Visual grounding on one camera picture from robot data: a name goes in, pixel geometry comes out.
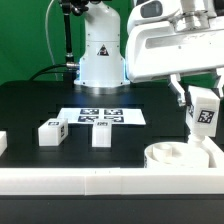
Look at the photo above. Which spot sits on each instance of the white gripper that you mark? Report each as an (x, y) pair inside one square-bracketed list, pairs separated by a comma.
[(155, 51)]

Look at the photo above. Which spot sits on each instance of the white round stool seat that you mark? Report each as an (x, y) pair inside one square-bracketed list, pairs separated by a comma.
[(175, 155)]

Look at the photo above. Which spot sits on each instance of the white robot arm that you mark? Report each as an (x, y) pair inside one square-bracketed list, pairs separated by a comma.
[(101, 66)]

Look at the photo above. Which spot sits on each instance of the paper sheet with markers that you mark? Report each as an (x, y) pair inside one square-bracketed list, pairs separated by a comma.
[(88, 115)]

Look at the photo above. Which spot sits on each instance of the white U-shaped fence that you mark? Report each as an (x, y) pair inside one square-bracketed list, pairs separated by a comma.
[(114, 181)]

